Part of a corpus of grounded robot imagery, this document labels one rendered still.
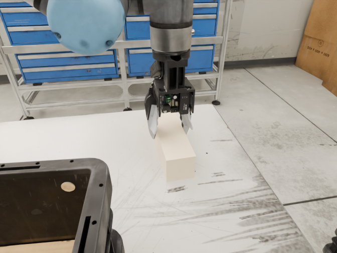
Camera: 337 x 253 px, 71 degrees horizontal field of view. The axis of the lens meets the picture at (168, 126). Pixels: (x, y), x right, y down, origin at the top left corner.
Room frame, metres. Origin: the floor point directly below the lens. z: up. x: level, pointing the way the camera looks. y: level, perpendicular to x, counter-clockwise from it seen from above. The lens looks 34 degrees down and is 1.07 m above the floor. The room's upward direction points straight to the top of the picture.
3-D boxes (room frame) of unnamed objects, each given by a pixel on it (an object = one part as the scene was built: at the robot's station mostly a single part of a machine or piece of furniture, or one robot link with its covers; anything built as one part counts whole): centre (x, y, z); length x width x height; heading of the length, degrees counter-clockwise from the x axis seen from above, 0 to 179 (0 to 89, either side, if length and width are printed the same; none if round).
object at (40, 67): (1.77, 0.76, 0.60); 0.72 x 0.03 x 0.56; 100
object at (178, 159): (0.47, 0.00, 0.73); 0.24 x 0.06 x 0.06; 12
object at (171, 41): (0.45, -0.01, 0.96); 0.08 x 0.08 x 0.05
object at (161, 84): (0.44, -0.01, 0.88); 0.09 x 0.08 x 0.12; 12
